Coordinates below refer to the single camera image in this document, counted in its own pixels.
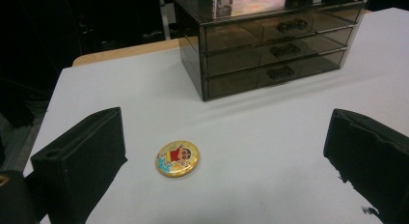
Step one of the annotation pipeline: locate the smoked plastic drawer chest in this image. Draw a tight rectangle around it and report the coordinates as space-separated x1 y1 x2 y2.
174 0 371 102

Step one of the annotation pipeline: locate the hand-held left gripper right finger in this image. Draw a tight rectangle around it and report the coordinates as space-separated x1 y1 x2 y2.
322 108 409 224

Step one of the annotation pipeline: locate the white paper sheet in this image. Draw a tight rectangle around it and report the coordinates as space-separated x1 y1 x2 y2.
22 7 409 224

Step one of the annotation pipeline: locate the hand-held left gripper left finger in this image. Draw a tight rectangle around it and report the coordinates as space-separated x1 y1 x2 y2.
30 106 129 224

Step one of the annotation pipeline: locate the white metal stand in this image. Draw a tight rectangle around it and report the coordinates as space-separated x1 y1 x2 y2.
157 0 172 42

